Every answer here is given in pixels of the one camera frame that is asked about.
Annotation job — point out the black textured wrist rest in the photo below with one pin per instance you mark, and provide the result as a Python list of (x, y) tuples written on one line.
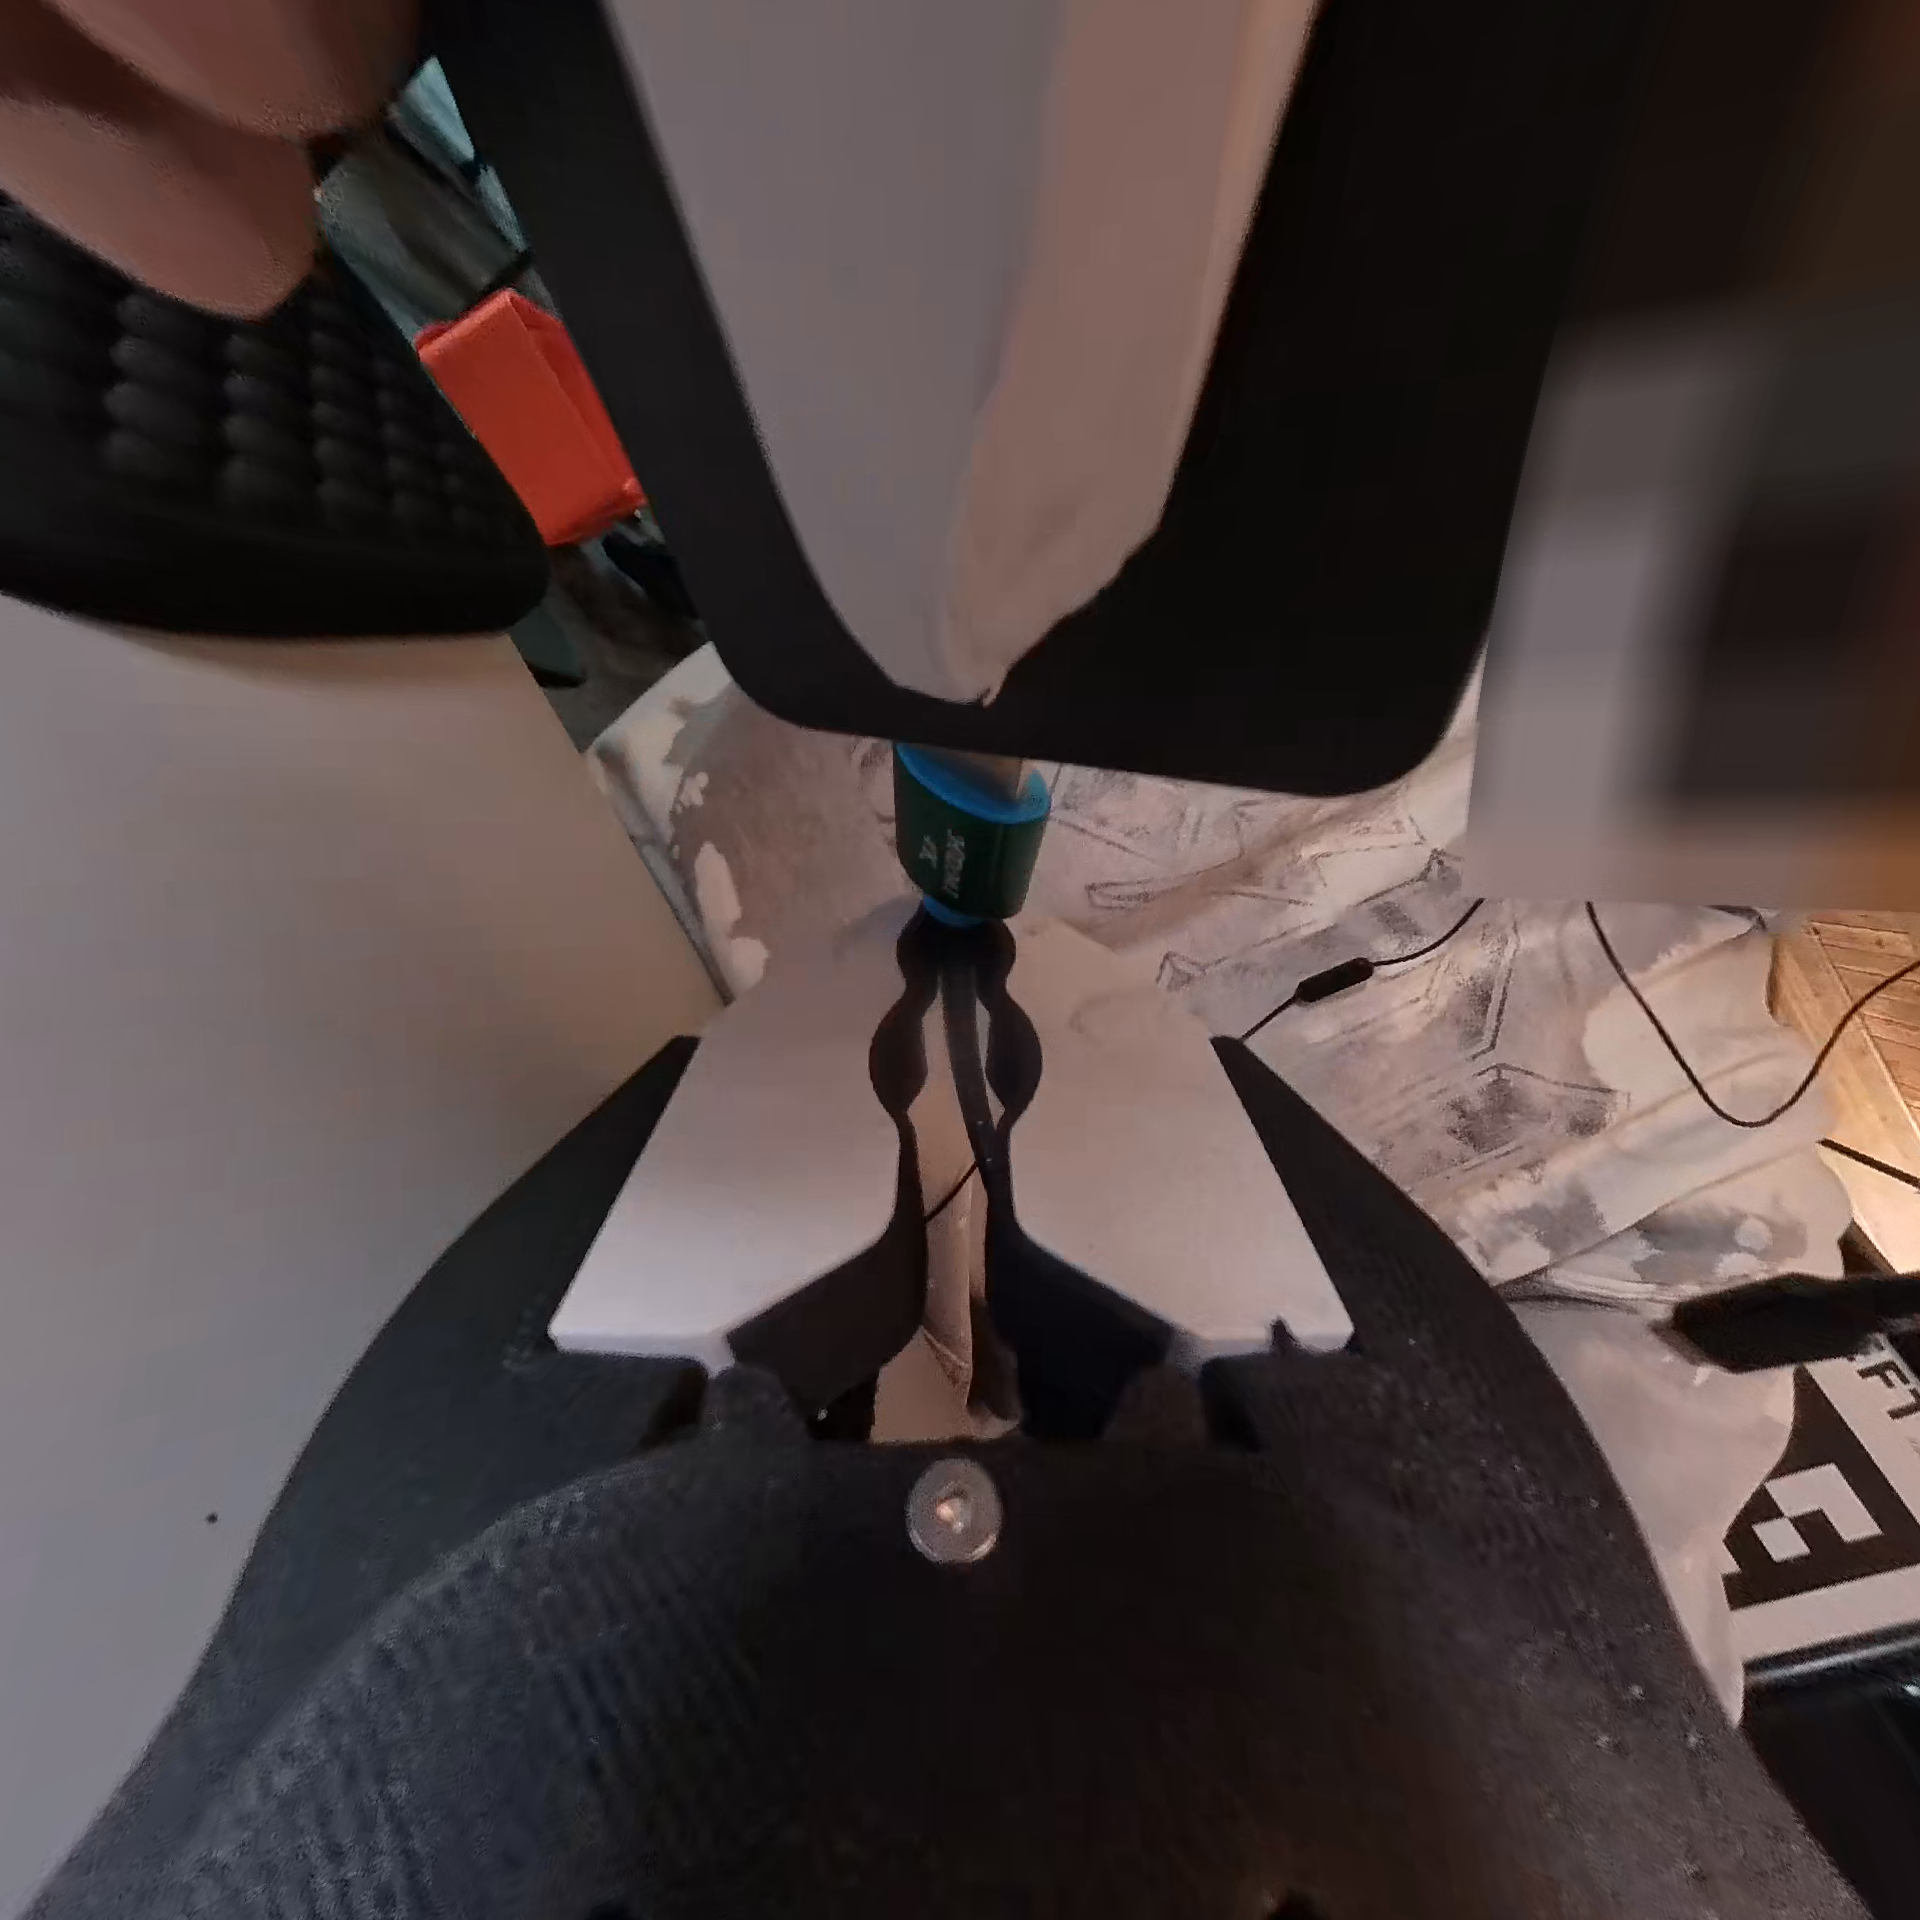
[(224, 481)]

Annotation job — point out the person's right hand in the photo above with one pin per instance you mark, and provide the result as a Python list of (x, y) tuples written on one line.
[(150, 150)]

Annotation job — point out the orange plastic piece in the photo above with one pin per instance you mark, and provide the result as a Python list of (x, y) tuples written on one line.
[(523, 406)]

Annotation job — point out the person's grey patterned hoodie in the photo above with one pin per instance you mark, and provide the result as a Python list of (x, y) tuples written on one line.
[(1349, 1142)]

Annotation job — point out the black multiport hub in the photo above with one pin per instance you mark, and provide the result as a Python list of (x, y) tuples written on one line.
[(1275, 674)]

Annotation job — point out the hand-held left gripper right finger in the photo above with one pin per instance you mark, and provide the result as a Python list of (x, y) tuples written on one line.
[(1155, 1185)]

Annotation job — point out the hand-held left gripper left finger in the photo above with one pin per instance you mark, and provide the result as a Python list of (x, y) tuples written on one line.
[(751, 1185)]

